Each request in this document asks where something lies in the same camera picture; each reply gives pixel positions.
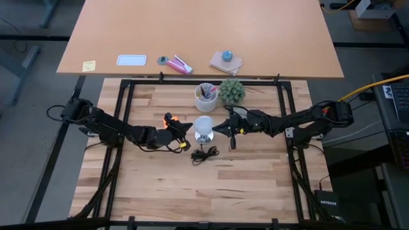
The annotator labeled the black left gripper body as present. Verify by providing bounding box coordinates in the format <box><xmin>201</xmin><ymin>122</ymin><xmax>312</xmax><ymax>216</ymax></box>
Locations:
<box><xmin>158</xmin><ymin>112</ymin><xmax>192</xmax><ymax>151</ymax></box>

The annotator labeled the black network router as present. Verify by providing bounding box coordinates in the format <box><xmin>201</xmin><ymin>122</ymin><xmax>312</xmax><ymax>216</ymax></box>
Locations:
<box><xmin>314</xmin><ymin>189</ymin><xmax>339</xmax><ymax>218</ymax></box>

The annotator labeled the orange sticky note pad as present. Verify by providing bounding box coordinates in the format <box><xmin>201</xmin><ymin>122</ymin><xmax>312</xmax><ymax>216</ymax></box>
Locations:
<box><xmin>162</xmin><ymin>115</ymin><xmax>180</xmax><ymax>129</ymax></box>

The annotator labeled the black cable bundle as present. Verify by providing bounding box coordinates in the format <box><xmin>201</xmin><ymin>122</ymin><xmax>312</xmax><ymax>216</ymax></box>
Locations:
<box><xmin>73</xmin><ymin>149</ymin><xmax>120</xmax><ymax>221</ymax></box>
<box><xmin>289</xmin><ymin>153</ymin><xmax>323</xmax><ymax>221</ymax></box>

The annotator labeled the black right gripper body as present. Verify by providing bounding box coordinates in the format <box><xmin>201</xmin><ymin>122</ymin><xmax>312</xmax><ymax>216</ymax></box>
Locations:
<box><xmin>227</xmin><ymin>107</ymin><xmax>258</xmax><ymax>150</ymax></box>

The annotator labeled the brown notebook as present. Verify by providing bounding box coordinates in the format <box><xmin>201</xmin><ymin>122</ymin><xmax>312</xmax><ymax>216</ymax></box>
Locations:
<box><xmin>209</xmin><ymin>51</ymin><xmax>243</xmax><ymax>77</ymax></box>

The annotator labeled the black lamp power cord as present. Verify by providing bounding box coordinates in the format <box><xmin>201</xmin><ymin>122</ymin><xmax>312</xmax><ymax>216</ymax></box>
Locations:
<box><xmin>190</xmin><ymin>144</ymin><xmax>220</xmax><ymax>166</ymax></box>

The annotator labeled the white rectangular card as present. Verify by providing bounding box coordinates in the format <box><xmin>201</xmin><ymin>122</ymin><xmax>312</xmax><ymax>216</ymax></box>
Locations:
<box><xmin>116</xmin><ymin>54</ymin><xmax>148</xmax><ymax>67</ymax></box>

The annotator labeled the yellow cable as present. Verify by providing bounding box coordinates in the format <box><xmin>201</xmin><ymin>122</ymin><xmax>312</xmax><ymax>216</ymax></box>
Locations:
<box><xmin>338</xmin><ymin>73</ymin><xmax>409</xmax><ymax>102</ymax></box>

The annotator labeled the green potted succulent plant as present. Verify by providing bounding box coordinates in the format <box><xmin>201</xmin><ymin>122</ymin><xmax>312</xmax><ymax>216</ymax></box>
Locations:
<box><xmin>219</xmin><ymin>79</ymin><xmax>247</xmax><ymax>106</ymax></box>

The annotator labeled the beige wooden desk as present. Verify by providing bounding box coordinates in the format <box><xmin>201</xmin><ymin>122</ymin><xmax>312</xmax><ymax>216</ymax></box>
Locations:
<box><xmin>56</xmin><ymin>0</ymin><xmax>344</xmax><ymax>80</ymax></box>

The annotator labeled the cardboard box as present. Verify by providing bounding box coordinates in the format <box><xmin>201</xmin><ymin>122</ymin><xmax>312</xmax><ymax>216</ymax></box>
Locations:
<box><xmin>348</xmin><ymin>0</ymin><xmax>400</xmax><ymax>33</ymax></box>

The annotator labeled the black metal table frame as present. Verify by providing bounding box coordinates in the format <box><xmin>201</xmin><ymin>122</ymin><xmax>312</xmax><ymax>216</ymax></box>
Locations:
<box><xmin>68</xmin><ymin>72</ymin><xmax>323</xmax><ymax>230</ymax></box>

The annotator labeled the white textured pen cup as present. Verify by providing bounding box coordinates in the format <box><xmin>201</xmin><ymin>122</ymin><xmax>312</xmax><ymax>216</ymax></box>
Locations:
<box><xmin>194</xmin><ymin>82</ymin><xmax>219</xmax><ymax>113</ymax></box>

